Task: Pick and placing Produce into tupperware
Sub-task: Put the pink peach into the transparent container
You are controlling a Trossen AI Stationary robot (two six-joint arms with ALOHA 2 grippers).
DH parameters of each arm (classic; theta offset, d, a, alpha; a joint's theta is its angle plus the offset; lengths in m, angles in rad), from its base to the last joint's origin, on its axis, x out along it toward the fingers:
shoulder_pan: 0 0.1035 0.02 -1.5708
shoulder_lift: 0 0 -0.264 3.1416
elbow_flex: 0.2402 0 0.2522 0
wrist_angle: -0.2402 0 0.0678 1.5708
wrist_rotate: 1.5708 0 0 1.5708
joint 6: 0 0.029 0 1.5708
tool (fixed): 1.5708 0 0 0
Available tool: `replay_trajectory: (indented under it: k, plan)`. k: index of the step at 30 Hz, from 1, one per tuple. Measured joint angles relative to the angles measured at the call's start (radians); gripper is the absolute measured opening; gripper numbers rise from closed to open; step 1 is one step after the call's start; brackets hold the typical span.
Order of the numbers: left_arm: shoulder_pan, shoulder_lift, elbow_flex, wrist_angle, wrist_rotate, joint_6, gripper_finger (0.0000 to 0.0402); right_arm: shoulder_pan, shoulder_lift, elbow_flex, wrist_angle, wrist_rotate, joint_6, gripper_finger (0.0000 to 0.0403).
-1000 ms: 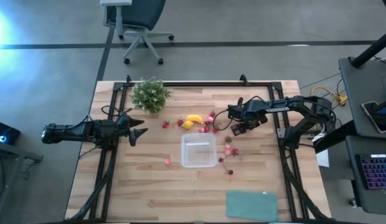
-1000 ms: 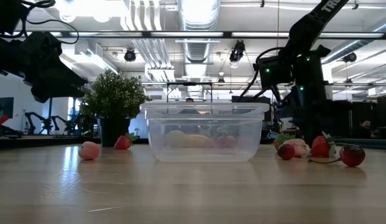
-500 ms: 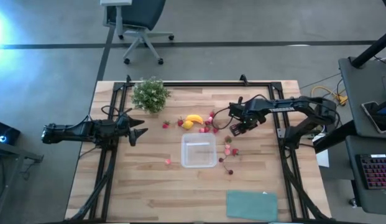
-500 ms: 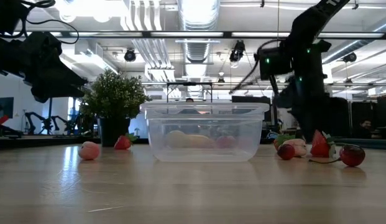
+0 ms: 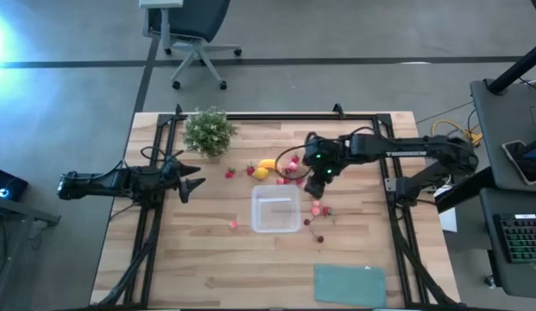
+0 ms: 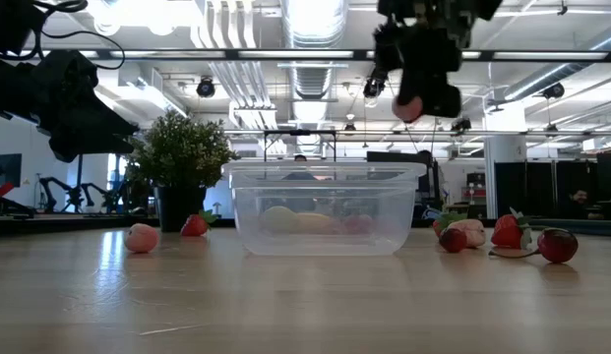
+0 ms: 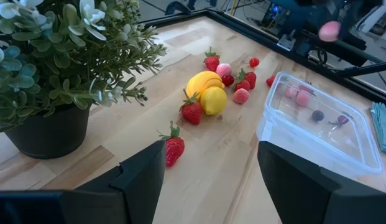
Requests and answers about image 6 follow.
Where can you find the silver ceiling air duct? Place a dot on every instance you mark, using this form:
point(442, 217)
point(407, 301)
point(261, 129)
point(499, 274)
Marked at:
point(312, 74)

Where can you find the white building column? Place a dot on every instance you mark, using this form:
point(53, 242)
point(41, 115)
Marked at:
point(504, 172)

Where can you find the red and black equipment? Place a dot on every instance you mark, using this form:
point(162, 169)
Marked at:
point(2, 189)

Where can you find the person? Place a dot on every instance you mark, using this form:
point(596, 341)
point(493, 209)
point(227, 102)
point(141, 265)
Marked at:
point(300, 158)
point(579, 197)

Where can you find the black background rig frame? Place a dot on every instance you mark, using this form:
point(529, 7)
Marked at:
point(300, 132)

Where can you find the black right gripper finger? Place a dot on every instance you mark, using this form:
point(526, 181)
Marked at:
point(410, 76)
point(445, 100)

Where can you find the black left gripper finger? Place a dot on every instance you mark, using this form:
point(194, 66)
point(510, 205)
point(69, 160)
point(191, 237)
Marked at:
point(93, 115)
point(88, 147)

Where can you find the black background robot arm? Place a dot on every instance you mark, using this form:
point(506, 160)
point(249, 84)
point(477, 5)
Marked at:
point(75, 196)
point(110, 199)

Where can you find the black overhead crossbar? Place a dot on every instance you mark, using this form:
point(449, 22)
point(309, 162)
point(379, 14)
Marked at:
point(231, 54)

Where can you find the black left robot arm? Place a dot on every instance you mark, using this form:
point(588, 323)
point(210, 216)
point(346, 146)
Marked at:
point(10, 24)

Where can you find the black aluminium table frame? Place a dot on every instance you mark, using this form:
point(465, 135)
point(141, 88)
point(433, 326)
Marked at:
point(64, 225)

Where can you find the clear plastic tupperware container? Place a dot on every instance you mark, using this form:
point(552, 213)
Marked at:
point(398, 206)

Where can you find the black computer monitor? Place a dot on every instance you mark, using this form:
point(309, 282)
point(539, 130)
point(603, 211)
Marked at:
point(393, 156)

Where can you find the dark wall screen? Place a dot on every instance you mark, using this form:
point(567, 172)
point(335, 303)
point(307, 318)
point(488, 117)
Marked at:
point(5, 169)

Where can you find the green plant in black pot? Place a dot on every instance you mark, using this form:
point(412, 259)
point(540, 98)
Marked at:
point(179, 147)

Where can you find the yellow toy lemon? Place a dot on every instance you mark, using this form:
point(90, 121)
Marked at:
point(279, 220)

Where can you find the dark red toy cherry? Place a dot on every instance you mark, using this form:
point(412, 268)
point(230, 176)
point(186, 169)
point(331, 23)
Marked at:
point(558, 246)
point(452, 241)

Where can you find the red toy strawberry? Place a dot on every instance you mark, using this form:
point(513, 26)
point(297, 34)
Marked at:
point(507, 233)
point(194, 226)
point(357, 224)

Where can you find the black partition panels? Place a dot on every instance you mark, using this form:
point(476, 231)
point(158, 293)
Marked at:
point(531, 192)

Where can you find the pink toy peach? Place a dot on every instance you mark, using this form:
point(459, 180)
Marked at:
point(407, 110)
point(141, 238)
point(474, 232)

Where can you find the black ceiling spotlight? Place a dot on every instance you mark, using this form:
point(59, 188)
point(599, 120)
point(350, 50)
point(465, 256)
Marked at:
point(205, 87)
point(553, 91)
point(373, 88)

